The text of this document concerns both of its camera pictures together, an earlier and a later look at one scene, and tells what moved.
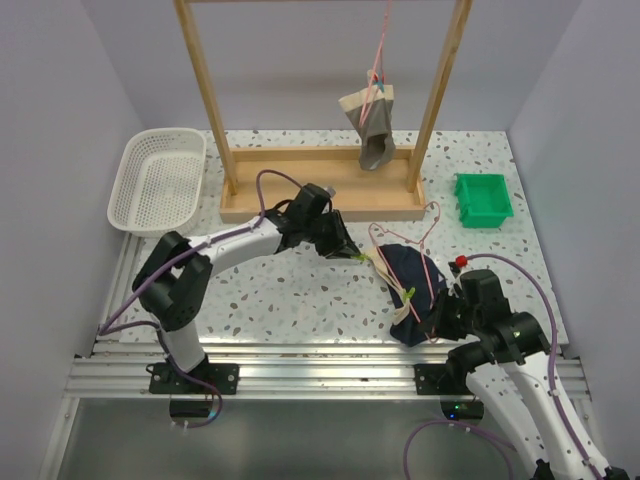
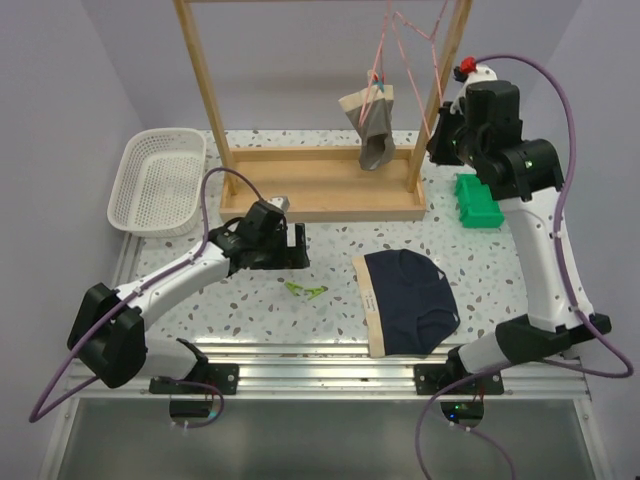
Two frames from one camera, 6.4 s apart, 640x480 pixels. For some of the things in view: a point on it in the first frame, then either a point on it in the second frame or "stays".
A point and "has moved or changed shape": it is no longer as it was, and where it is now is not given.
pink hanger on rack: [376, 76] stays
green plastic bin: [483, 200] stays
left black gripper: [340, 244] to [289, 256]
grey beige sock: [370, 112] stays
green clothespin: [362, 258] to [293, 288]
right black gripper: [439, 326] to [440, 153]
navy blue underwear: [415, 281] has moved or changed shape
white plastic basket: [159, 182] stays
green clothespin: [406, 296] to [316, 291]
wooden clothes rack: [392, 191] stays
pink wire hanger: [412, 240] to [430, 36]
